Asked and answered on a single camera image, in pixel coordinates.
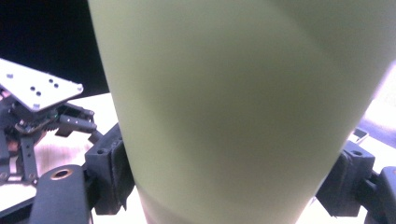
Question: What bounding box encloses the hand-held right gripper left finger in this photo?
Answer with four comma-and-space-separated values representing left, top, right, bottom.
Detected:
84, 122, 136, 216

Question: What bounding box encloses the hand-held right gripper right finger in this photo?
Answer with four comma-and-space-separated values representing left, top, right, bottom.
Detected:
315, 140, 376, 218

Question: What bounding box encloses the cream cup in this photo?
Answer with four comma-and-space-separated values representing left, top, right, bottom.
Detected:
87, 0, 396, 224

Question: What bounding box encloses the small white-faced device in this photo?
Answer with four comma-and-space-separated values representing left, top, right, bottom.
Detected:
350, 127, 370, 146

